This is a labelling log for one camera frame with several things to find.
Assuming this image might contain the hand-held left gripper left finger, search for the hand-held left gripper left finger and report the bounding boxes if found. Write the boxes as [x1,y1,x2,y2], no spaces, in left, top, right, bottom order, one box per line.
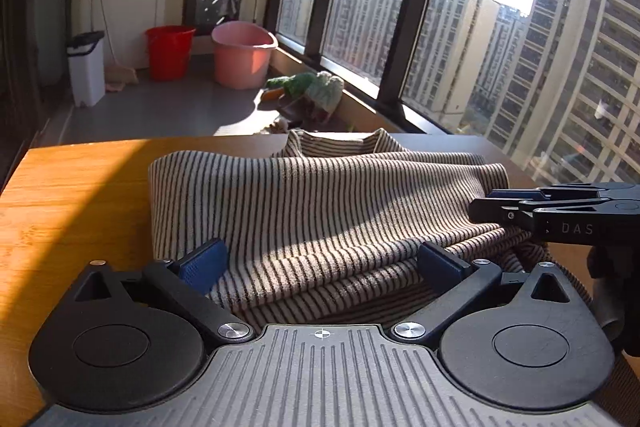
[75,238,255,344]

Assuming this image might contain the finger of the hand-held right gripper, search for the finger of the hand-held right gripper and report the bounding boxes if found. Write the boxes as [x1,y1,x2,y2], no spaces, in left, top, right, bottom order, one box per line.
[468,198,536,228]
[487,183,618,202]

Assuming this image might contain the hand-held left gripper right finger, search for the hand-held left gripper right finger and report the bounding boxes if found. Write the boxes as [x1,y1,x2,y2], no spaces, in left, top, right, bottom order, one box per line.
[391,242,573,348]

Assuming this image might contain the striped knit sweater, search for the striped knit sweater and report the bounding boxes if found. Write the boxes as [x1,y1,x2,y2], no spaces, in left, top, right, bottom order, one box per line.
[148,128,601,328]

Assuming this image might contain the apartment buildings outside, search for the apartment buildings outside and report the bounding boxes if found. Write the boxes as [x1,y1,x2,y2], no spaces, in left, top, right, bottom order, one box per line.
[277,0,640,182]

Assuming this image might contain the green leafy vegetable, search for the green leafy vegetable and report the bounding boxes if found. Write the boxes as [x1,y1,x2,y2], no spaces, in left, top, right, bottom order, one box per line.
[266,74,321,100]

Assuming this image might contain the straw broom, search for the straw broom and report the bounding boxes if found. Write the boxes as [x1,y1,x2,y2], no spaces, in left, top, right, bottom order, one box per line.
[92,0,140,92]

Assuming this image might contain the pink plastic bucket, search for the pink plastic bucket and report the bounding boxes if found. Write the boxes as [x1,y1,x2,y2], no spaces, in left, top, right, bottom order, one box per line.
[211,21,279,90]

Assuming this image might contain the green cloth pile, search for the green cloth pile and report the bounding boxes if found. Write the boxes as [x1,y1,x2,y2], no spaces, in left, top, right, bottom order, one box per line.
[304,72,345,124]

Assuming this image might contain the red plastic bucket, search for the red plastic bucket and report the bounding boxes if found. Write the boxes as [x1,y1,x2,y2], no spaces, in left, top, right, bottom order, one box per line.
[145,25,197,82]

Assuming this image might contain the white trash bin black lid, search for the white trash bin black lid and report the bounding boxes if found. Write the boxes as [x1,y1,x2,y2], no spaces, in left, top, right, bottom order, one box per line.
[66,31,107,108]

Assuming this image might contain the black window frame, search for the black window frame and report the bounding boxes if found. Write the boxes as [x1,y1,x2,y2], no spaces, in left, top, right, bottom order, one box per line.
[265,0,640,138]

